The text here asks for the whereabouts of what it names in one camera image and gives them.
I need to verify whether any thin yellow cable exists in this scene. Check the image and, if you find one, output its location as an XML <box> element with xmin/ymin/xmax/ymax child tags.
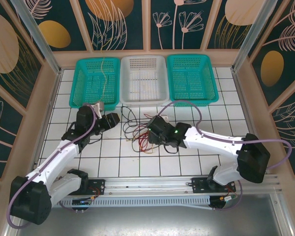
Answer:
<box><xmin>126</xmin><ymin>137</ymin><xmax>160</xmax><ymax>155</ymax></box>
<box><xmin>98</xmin><ymin>36</ymin><xmax>111</xmax><ymax>101</ymax></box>

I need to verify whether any teal plastic basket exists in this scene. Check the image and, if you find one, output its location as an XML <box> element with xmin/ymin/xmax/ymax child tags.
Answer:
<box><xmin>68</xmin><ymin>58</ymin><xmax>121</xmax><ymax>111</ymax></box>
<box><xmin>166</xmin><ymin>54</ymin><xmax>220</xmax><ymax>108</ymax></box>

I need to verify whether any white plastic basket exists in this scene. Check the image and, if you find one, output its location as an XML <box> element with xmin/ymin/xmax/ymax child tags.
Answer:
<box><xmin>119</xmin><ymin>55</ymin><xmax>170</xmax><ymax>108</ymax></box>

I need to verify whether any small electronics board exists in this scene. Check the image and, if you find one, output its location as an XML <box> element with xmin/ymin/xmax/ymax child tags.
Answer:
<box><xmin>209</xmin><ymin>195</ymin><xmax>237</xmax><ymax>211</ymax></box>
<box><xmin>72</xmin><ymin>199</ymin><xmax>92</xmax><ymax>211</ymax></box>

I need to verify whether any grey metal sheet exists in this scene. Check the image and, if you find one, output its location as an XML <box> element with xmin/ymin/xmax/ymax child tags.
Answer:
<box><xmin>4</xmin><ymin>194</ymin><xmax>295</xmax><ymax>236</ymax></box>

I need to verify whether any right gripper thin black wire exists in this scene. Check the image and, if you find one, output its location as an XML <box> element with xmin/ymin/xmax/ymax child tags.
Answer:
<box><xmin>162</xmin><ymin>144</ymin><xmax>180</xmax><ymax>155</ymax></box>

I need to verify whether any gripper thin black wire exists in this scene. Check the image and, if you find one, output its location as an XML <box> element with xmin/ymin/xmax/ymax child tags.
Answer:
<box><xmin>162</xmin><ymin>144</ymin><xmax>180</xmax><ymax>155</ymax></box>
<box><xmin>87</xmin><ymin>131</ymin><xmax>105</xmax><ymax>146</ymax></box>

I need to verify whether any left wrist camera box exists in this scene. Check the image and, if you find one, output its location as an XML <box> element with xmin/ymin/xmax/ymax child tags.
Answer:
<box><xmin>91</xmin><ymin>101</ymin><xmax>105</xmax><ymax>116</ymax></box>

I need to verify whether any left gripper thin black wire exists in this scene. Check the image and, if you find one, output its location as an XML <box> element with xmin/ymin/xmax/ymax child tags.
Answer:
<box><xmin>87</xmin><ymin>131</ymin><xmax>105</xmax><ymax>146</ymax></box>

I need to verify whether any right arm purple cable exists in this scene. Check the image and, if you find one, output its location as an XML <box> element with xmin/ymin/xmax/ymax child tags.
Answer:
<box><xmin>157</xmin><ymin>99</ymin><xmax>293</xmax><ymax>212</ymax></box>

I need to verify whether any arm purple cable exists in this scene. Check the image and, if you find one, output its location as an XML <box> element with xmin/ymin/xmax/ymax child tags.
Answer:
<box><xmin>157</xmin><ymin>99</ymin><xmax>293</xmax><ymax>212</ymax></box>
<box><xmin>6</xmin><ymin>103</ymin><xmax>100</xmax><ymax>229</ymax></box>

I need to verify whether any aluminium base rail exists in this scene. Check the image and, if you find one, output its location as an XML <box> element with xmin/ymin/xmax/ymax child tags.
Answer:
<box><xmin>13</xmin><ymin>175</ymin><xmax>285</xmax><ymax>198</ymax></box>

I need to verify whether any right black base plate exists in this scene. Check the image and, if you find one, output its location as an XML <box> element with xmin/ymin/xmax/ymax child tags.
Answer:
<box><xmin>191</xmin><ymin>177</ymin><xmax>236</xmax><ymax>195</ymax></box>

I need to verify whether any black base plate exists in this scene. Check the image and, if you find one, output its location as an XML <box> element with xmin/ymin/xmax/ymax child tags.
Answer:
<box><xmin>191</xmin><ymin>177</ymin><xmax>236</xmax><ymax>195</ymax></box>
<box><xmin>83</xmin><ymin>178</ymin><xmax>106</xmax><ymax>196</ymax></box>

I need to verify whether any grey slotted cable duct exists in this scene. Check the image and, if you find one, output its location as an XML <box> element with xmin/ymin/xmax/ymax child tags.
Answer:
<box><xmin>49</xmin><ymin>198</ymin><xmax>212</xmax><ymax>210</ymax></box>

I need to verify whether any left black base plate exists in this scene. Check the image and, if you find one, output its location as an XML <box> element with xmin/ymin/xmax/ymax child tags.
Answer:
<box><xmin>83</xmin><ymin>178</ymin><xmax>106</xmax><ymax>196</ymax></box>

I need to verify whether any aluminium frame post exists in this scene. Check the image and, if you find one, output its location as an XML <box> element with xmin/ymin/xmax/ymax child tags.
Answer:
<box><xmin>11</xmin><ymin>0</ymin><xmax>62</xmax><ymax>76</ymax></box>
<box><xmin>232</xmin><ymin>0</ymin><xmax>278</xmax><ymax>72</ymax></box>

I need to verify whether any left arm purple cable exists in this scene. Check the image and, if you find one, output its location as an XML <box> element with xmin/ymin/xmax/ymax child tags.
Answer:
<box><xmin>6</xmin><ymin>103</ymin><xmax>100</xmax><ymax>229</ymax></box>

